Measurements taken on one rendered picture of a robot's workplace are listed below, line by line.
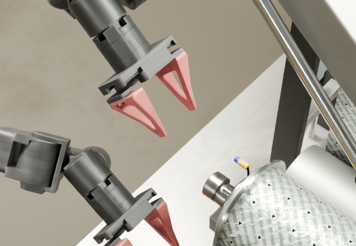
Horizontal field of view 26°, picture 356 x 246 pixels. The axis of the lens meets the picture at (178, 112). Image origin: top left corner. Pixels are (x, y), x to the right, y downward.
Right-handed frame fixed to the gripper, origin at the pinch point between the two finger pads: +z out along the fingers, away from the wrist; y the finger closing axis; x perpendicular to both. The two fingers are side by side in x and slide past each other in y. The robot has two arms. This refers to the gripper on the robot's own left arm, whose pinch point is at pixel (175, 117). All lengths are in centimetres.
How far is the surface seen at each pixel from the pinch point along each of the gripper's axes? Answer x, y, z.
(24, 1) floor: -197, -85, -33
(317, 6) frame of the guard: 58, 22, -12
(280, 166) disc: 7.4, -4.2, 12.2
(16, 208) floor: -153, -19, 21
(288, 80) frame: -9.3, -25.9, 9.8
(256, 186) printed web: 9.5, 1.7, 11.0
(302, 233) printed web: 14.4, 3.3, 17.2
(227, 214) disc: 8.2, 6.5, 11.3
